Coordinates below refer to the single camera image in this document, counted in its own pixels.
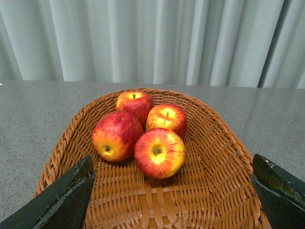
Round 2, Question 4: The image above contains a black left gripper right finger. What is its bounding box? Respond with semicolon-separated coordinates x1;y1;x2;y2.
251;154;305;229

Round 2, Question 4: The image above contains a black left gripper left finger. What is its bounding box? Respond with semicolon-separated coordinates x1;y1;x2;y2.
0;156;96;229

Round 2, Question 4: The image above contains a red yellow apple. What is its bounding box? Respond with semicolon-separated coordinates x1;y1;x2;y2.
145;104;187;139
92;111;143;162

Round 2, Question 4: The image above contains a brown wicker basket left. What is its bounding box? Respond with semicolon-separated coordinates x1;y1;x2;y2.
37;89;269;229

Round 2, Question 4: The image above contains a red apple back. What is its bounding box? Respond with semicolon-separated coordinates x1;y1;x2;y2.
116;92;153;129

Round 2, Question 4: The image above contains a pale green curtain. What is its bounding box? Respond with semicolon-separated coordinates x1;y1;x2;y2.
0;0;305;89

